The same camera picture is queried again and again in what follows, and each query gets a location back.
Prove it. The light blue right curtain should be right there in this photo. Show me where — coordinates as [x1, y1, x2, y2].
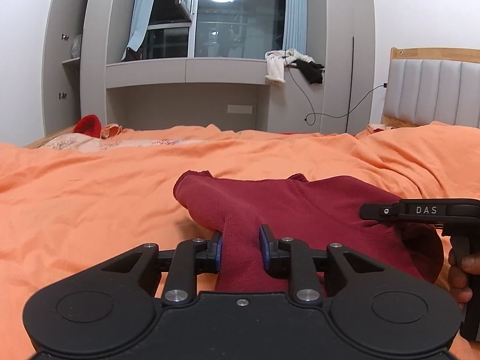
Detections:
[283, 0, 308, 54]

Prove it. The maroon knit sweater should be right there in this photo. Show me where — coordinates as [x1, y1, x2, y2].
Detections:
[173, 172, 444, 293]

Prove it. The grey wardrobe cabinet unit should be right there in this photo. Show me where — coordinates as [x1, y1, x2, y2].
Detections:
[40, 0, 377, 136]

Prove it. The light blue left curtain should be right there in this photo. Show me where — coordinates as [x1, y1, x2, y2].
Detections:
[121, 0, 154, 62]

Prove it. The wooden padded headboard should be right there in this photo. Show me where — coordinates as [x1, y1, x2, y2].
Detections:
[382, 47, 479, 128]

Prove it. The light blue curtain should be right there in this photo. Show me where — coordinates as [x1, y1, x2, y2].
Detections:
[283, 0, 308, 54]
[121, 0, 154, 62]

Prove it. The orange bed sheet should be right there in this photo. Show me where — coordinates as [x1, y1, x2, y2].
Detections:
[1, 123, 479, 359]

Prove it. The person's right hand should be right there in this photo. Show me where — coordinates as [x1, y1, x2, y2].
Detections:
[448, 250, 480, 310]

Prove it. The red plush item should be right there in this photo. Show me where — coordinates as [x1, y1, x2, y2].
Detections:
[73, 115, 102, 138]

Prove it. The floral peach pillow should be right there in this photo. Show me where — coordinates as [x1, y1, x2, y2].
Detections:
[40, 124, 205, 153]

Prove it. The window with white frame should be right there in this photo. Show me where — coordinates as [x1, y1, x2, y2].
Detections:
[139, 0, 286, 59]

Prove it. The black cloth on ledge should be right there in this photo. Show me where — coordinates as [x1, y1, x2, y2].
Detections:
[294, 59, 325, 85]

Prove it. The black power cable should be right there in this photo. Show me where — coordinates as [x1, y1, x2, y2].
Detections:
[285, 37, 389, 126]

